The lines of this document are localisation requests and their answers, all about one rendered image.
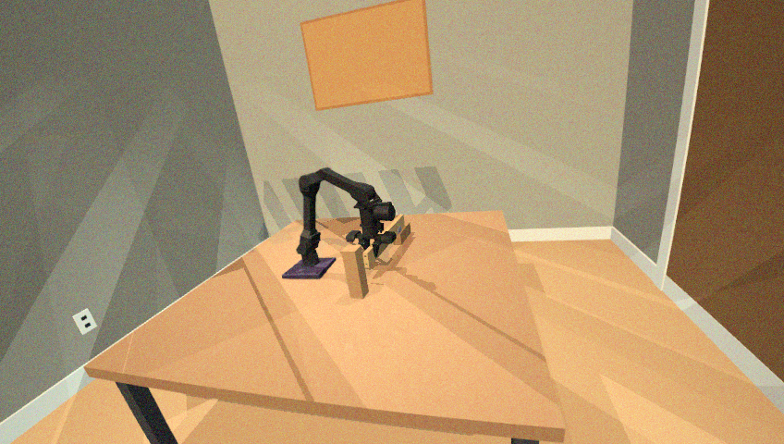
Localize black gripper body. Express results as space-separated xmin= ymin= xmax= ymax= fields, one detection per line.
xmin=346 ymin=219 xmax=397 ymax=244

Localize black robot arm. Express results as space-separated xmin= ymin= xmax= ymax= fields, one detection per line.
xmin=296 ymin=167 xmax=396 ymax=267

